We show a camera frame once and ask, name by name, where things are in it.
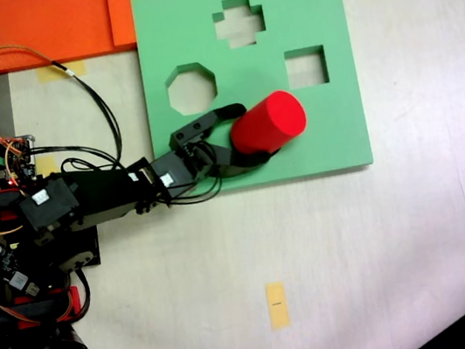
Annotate yellow label with black print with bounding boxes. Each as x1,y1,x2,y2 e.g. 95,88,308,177
263,281,292,332

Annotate red cylinder block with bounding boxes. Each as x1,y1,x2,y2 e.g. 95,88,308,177
223,87,312,161

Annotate green shape-hole board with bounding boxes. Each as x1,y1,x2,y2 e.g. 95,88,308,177
128,0,377,203

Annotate thin black wire loop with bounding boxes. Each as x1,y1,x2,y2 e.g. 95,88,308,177
49,50,128,178

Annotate yellow paper tape strip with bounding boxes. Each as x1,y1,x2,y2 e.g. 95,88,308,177
37,154,59,178
36,59,87,84

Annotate red table clamp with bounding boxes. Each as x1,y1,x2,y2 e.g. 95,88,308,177
10,285,83,328

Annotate circuit board with wires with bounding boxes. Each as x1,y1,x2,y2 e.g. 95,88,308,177
0,132,42,185

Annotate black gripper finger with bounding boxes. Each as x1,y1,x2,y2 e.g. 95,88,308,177
208,131,282,183
164,101,252,151

